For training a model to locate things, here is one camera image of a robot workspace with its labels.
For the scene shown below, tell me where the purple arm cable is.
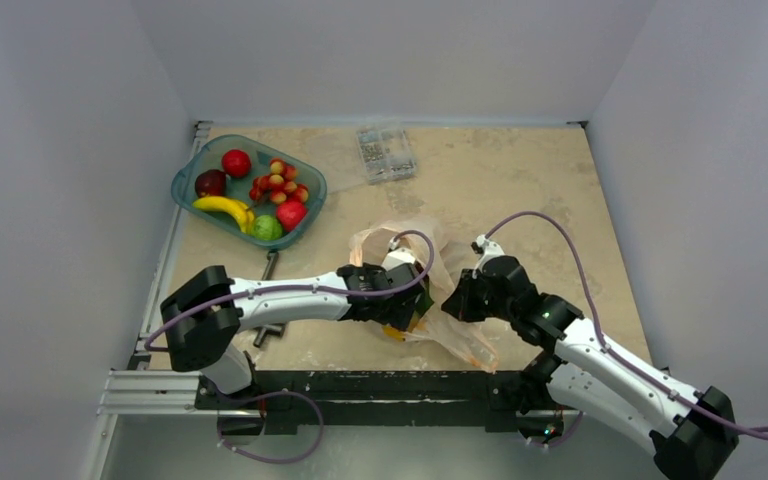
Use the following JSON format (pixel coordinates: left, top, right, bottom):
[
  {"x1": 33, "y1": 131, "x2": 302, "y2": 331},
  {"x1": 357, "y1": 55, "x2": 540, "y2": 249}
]
[
  {"x1": 144, "y1": 229, "x2": 437, "y2": 354},
  {"x1": 483, "y1": 210, "x2": 768, "y2": 444}
]

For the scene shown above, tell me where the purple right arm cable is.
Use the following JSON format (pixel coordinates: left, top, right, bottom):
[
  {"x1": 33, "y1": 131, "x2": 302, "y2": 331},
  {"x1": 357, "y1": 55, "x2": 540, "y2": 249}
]
[{"x1": 483, "y1": 210, "x2": 768, "y2": 444}]

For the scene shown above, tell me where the yellow fake banana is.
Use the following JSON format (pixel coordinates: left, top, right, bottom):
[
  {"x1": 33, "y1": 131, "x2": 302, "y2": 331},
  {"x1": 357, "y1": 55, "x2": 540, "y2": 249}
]
[{"x1": 192, "y1": 196, "x2": 256, "y2": 234}]

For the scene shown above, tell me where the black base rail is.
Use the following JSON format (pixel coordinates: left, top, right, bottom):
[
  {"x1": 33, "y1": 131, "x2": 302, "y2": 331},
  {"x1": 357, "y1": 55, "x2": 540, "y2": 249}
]
[{"x1": 194, "y1": 370, "x2": 577, "y2": 441}]

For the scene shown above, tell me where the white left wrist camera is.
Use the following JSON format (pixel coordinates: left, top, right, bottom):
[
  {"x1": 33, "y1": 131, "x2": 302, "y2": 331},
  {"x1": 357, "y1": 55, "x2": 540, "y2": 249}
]
[{"x1": 381, "y1": 238, "x2": 417, "y2": 270}]

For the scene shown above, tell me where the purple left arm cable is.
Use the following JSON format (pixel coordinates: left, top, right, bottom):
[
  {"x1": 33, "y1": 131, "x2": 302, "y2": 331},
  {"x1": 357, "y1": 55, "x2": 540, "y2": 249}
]
[{"x1": 144, "y1": 229, "x2": 437, "y2": 354}]

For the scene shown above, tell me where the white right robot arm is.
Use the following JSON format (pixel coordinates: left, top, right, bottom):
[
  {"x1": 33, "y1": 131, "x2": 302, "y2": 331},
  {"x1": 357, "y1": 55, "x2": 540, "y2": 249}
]
[{"x1": 442, "y1": 255, "x2": 739, "y2": 479}]

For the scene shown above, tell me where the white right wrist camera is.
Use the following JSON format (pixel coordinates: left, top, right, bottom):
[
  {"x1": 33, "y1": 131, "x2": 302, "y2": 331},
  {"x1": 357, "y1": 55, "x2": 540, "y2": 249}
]
[{"x1": 470, "y1": 235, "x2": 505, "y2": 271}]

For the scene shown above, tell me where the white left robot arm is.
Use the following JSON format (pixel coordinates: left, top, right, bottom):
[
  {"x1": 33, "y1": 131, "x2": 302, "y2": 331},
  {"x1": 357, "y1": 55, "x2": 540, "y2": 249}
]
[{"x1": 160, "y1": 248, "x2": 427, "y2": 409}]

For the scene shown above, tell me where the black metal clamp tool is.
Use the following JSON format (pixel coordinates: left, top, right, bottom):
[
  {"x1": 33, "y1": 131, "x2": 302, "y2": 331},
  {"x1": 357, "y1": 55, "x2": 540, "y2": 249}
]
[{"x1": 252, "y1": 250, "x2": 286, "y2": 349}]

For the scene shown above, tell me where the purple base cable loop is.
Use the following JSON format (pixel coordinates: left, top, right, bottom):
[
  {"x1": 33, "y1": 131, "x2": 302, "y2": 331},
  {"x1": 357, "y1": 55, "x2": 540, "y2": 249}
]
[{"x1": 214, "y1": 382, "x2": 330, "y2": 465}]

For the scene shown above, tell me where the dark red fake apple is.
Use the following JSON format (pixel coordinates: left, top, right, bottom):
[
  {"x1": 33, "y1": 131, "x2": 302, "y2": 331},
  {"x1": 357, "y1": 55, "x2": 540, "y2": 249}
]
[{"x1": 194, "y1": 169, "x2": 227, "y2": 198}]

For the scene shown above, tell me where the orange fake fruit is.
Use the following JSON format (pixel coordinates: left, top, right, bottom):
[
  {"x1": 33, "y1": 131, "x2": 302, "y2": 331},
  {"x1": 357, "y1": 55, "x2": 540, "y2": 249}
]
[{"x1": 382, "y1": 326, "x2": 407, "y2": 342}]

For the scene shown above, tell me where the clear screw organizer box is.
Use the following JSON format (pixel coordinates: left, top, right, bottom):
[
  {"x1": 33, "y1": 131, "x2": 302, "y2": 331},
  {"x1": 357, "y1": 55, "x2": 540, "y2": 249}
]
[{"x1": 355, "y1": 121, "x2": 417, "y2": 184}]

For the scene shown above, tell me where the green fake custard apple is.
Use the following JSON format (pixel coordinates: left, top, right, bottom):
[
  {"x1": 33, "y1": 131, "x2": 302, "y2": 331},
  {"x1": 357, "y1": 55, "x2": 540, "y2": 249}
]
[{"x1": 250, "y1": 215, "x2": 284, "y2": 242}]

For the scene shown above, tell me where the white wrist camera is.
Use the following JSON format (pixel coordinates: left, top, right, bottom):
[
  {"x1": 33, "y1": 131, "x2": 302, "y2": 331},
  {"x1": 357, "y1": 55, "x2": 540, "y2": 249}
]
[
  {"x1": 470, "y1": 235, "x2": 505, "y2": 271},
  {"x1": 381, "y1": 238, "x2": 417, "y2": 270}
]

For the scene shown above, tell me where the translucent orange plastic bag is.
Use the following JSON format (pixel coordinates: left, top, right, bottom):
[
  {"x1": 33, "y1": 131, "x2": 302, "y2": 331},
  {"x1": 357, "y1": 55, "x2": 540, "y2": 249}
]
[{"x1": 348, "y1": 217, "x2": 501, "y2": 375}]

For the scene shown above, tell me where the red yellow fake cherry bunch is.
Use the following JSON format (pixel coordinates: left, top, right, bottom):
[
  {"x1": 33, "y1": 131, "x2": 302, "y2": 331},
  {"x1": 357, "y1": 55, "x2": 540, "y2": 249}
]
[{"x1": 249, "y1": 157, "x2": 310, "y2": 205}]

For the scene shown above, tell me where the teal plastic tray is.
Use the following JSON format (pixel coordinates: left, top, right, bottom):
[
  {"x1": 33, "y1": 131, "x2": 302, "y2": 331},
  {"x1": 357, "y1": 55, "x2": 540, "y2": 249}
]
[{"x1": 170, "y1": 134, "x2": 328, "y2": 252}]

